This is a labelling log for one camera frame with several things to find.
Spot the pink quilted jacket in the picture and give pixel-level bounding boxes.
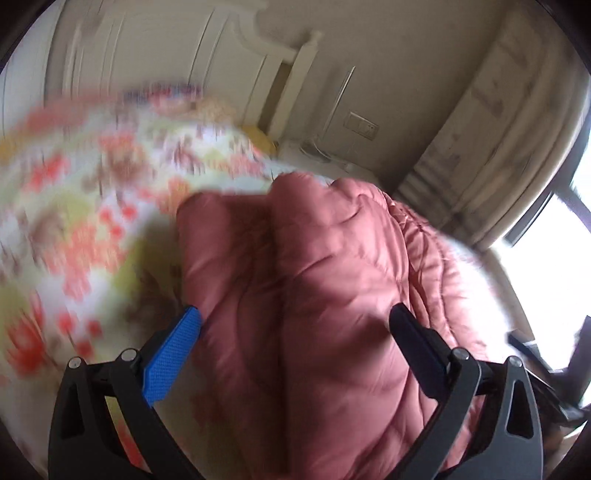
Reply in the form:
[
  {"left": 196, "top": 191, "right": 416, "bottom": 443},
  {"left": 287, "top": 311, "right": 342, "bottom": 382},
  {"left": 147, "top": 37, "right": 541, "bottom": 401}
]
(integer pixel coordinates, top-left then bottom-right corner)
[{"left": 175, "top": 172, "right": 511, "bottom": 480}]

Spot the yellow pillow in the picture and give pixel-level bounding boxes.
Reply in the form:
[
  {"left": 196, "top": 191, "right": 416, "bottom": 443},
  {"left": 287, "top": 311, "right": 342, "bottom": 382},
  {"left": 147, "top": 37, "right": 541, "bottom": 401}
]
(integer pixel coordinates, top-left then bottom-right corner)
[{"left": 244, "top": 124, "right": 279, "bottom": 157}]

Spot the beige wall socket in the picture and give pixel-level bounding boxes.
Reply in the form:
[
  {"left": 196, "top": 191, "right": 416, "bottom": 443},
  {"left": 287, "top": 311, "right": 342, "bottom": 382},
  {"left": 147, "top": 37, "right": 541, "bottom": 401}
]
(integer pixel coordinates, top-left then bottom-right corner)
[{"left": 344, "top": 111, "right": 380, "bottom": 140}]

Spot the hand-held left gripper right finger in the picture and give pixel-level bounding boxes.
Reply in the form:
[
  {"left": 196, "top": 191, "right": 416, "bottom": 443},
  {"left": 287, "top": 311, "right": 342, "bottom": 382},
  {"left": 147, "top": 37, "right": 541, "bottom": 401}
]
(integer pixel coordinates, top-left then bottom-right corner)
[{"left": 389, "top": 302, "right": 544, "bottom": 480}]

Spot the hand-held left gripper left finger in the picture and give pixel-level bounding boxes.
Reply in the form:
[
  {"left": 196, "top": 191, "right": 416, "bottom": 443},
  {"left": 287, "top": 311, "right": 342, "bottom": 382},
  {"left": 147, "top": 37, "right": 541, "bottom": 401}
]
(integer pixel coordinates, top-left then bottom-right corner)
[{"left": 48, "top": 305, "right": 204, "bottom": 480}]

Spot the white nightstand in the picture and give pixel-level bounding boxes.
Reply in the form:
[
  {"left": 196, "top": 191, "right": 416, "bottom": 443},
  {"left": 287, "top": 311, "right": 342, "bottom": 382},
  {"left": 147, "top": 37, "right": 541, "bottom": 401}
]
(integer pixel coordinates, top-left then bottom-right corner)
[{"left": 277, "top": 138, "right": 378, "bottom": 186}]

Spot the white wooden headboard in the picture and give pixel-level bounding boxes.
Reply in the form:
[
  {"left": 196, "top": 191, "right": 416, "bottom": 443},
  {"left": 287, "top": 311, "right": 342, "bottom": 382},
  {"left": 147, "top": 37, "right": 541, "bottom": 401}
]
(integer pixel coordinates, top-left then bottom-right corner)
[{"left": 46, "top": 0, "right": 325, "bottom": 140}]

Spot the orange green floral blanket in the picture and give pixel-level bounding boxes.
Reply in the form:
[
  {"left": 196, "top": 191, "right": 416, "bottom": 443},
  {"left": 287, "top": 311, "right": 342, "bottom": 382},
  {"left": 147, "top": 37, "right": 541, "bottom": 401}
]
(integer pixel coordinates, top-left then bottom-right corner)
[{"left": 0, "top": 85, "right": 278, "bottom": 480}]

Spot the striped boat print curtain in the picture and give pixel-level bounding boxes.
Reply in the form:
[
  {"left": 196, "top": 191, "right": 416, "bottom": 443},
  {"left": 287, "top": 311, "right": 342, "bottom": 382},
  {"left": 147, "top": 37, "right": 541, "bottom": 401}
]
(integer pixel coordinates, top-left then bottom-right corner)
[{"left": 396, "top": 9, "right": 580, "bottom": 251}]

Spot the white charger with cable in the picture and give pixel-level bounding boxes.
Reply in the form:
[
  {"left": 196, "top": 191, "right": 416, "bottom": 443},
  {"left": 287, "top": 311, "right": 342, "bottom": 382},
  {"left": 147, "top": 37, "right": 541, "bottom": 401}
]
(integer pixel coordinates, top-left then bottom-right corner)
[{"left": 299, "top": 137, "right": 335, "bottom": 161}]

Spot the window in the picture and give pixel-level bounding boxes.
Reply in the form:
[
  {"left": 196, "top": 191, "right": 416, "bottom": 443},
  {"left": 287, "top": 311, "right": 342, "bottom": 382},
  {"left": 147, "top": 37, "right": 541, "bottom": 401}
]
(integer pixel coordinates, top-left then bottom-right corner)
[{"left": 489, "top": 152, "right": 591, "bottom": 370}]

